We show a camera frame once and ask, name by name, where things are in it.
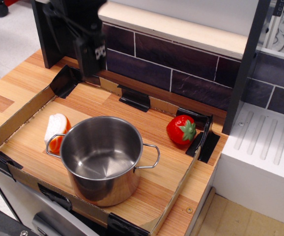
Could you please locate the white toy sink drainboard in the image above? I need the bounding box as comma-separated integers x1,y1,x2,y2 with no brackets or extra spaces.
213,104,284,222

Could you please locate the black caster wheel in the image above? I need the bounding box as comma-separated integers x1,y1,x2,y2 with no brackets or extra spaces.
0,0,9,18

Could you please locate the cardboard fence with black tape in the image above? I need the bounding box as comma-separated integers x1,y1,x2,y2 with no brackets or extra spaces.
0,63,222,236

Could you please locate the orange white toy sushi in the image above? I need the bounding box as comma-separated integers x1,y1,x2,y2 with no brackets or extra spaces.
44,113,71,153

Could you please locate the light wooden shelf board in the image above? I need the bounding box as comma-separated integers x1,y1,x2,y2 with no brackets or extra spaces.
99,1,248,59

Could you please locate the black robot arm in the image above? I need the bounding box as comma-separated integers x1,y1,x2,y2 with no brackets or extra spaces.
31,0,107,85

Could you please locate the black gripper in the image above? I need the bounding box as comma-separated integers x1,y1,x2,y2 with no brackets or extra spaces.
65,0,106,83

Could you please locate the red toy strawberry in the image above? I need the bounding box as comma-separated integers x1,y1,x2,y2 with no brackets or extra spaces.
166,115,197,145

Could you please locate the stainless steel pot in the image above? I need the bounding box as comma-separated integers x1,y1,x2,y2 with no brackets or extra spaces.
46,116,146,207

